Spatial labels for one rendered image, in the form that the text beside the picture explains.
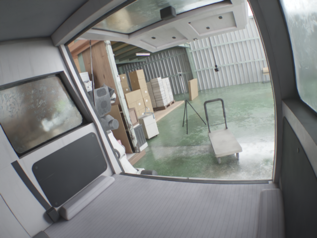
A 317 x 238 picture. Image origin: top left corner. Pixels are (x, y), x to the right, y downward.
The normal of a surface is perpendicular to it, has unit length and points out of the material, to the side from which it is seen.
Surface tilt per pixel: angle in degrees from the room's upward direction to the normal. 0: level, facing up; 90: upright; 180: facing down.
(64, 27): 100
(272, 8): 110
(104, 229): 0
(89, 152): 90
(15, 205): 90
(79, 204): 63
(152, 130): 90
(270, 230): 0
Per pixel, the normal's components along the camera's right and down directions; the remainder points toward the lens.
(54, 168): 0.85, -0.09
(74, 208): 0.65, -0.51
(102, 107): 0.83, 0.18
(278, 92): -0.38, 0.57
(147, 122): 0.63, 0.04
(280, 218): -0.24, -0.94
